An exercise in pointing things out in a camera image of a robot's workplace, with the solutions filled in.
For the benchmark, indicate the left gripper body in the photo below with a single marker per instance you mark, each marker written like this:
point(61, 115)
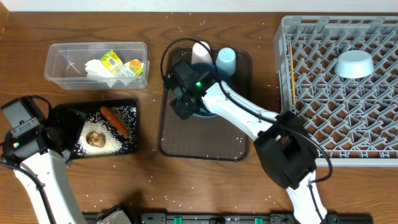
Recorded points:
point(69, 128)

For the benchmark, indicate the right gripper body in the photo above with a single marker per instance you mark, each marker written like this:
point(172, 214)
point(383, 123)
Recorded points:
point(185, 107)

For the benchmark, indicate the dark blue plate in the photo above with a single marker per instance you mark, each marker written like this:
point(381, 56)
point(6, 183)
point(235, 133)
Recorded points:
point(222, 75)

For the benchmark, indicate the white plastic cup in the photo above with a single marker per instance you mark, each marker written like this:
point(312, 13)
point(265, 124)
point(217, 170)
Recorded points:
point(200, 53)

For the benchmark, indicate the golden brown food scrap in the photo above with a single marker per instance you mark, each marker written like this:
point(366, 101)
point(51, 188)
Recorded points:
point(96, 139)

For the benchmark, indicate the orange carrot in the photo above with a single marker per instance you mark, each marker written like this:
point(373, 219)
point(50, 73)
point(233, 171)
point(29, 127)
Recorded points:
point(112, 118)

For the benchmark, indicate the light blue plastic cup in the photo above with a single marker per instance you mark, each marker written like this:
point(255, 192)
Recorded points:
point(226, 61)

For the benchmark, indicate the white rice pile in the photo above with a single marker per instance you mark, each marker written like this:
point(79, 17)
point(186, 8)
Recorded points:
point(116, 143)

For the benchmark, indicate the white napkin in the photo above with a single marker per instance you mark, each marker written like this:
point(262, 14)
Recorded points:
point(95, 69)

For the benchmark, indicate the green snack wrapper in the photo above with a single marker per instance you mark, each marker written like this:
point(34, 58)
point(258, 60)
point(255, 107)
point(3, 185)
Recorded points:
point(132, 68)

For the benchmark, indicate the wooden chopstick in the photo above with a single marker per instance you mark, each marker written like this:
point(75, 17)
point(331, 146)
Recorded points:
point(292, 73)

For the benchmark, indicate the light blue bowl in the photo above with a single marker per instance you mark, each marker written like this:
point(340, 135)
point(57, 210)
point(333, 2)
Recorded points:
point(354, 64)

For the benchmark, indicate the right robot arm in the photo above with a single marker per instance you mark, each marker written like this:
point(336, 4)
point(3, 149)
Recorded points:
point(283, 146)

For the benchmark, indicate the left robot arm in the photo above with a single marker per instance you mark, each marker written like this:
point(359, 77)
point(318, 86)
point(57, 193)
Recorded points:
point(39, 148)

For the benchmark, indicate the black waste tray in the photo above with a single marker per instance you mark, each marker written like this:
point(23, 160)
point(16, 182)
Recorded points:
point(92, 107)

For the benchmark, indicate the grey dishwasher rack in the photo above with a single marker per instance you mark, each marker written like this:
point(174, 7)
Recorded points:
point(353, 120)

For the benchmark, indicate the clear plastic bin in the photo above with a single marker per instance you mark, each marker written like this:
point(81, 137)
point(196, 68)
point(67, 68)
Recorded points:
point(65, 65)

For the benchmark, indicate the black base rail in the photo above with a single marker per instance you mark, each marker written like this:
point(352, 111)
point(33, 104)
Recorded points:
point(161, 218)

